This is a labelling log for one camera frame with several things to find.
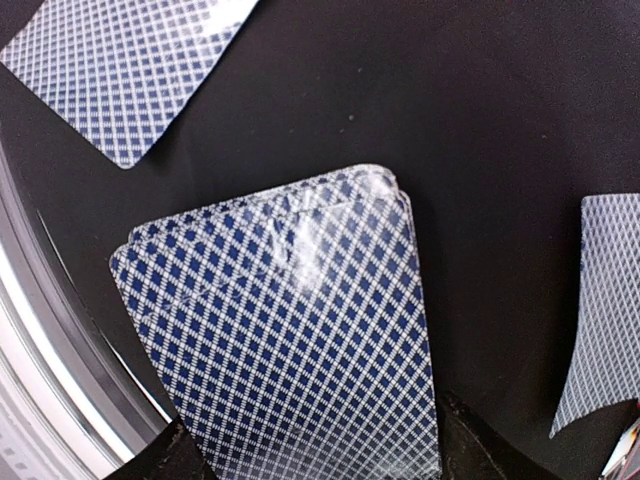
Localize black poker felt mat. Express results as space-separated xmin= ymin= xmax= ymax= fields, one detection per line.
xmin=1 ymin=1 xmax=639 ymax=479

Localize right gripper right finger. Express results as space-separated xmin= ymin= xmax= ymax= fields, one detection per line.
xmin=437 ymin=391 xmax=558 ymax=480

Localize dealt cards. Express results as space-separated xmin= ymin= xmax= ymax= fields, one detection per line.
xmin=549 ymin=193 xmax=639 ymax=437
xmin=1 ymin=0 xmax=256 ymax=170

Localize blue playing card deck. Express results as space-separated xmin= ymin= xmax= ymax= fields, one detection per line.
xmin=110 ymin=164 xmax=442 ymax=479

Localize triangular all in button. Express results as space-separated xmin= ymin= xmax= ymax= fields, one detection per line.
xmin=599 ymin=419 xmax=640 ymax=480

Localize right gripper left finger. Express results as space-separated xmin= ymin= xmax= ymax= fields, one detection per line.
xmin=106 ymin=418 xmax=216 ymax=480

